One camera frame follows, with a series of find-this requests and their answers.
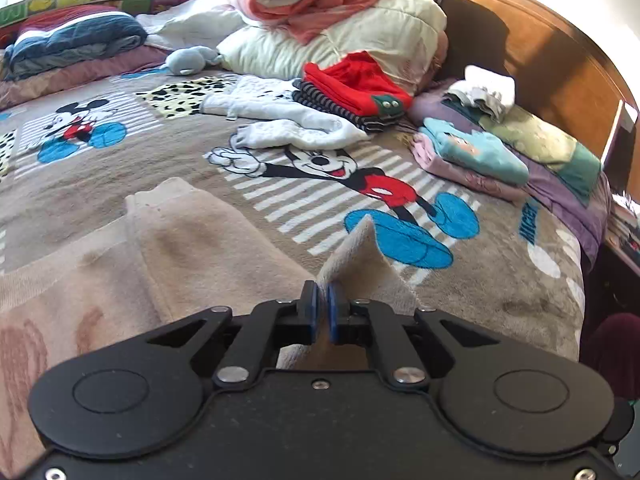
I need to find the dark framed panel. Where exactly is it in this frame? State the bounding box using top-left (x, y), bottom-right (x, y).
top-left (600, 100), bottom-right (640, 196)

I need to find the cartoon mouse blanket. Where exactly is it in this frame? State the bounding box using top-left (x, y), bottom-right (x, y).
top-left (0, 67), bottom-right (586, 366)

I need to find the white bed sheet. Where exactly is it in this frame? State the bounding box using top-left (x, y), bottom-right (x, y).
top-left (135, 0), bottom-right (271, 48)

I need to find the maroon blanket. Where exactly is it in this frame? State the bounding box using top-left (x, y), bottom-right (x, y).
top-left (17, 5), bottom-right (131, 36)

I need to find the red garment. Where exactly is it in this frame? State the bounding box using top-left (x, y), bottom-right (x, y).
top-left (303, 52), bottom-right (415, 116)

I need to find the blue plush toy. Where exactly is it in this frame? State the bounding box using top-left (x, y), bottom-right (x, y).
top-left (165, 45), bottom-right (223, 76)

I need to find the cream pillow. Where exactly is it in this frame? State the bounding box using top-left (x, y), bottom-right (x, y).
top-left (217, 0), bottom-right (448, 98)

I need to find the cluttered bedside table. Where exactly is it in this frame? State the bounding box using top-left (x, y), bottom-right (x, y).
top-left (602, 192), bottom-right (640, 271)

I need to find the blue folded quilt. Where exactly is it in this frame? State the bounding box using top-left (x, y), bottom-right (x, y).
top-left (5, 10), bottom-right (148, 81)

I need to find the pink folded shirt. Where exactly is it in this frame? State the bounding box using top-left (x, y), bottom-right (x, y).
top-left (411, 132), bottom-right (526, 203)

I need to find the green folded cloth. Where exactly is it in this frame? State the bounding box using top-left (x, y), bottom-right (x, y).
top-left (442, 95), bottom-right (603, 206)

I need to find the mauve floral quilt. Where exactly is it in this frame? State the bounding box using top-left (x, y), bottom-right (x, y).
top-left (0, 45), bottom-right (173, 108)

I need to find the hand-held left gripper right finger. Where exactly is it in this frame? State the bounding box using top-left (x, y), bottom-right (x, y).
top-left (327, 282), bottom-right (499, 391)

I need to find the wooden headboard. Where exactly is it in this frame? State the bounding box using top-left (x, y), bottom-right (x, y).
top-left (415, 0), bottom-right (640, 196)

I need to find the dark striped garment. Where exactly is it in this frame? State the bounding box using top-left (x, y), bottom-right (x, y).
top-left (292, 77), bottom-right (406, 133)

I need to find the white fleece garment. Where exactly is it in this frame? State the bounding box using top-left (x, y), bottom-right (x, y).
top-left (235, 110), bottom-right (368, 150)

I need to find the white folded cloth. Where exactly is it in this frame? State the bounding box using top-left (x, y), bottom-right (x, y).
top-left (447, 65), bottom-right (516, 123)

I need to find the person's maroon clad leg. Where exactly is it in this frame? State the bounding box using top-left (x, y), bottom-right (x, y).
top-left (582, 312), bottom-right (640, 401)

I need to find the pastel folded clothes pile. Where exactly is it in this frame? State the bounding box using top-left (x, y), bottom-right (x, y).
top-left (407, 80), bottom-right (611, 261)

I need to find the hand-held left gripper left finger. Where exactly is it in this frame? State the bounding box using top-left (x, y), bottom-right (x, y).
top-left (144, 281), bottom-right (322, 391)

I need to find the beige sweater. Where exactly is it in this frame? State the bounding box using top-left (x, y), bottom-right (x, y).
top-left (0, 177), bottom-right (418, 476)

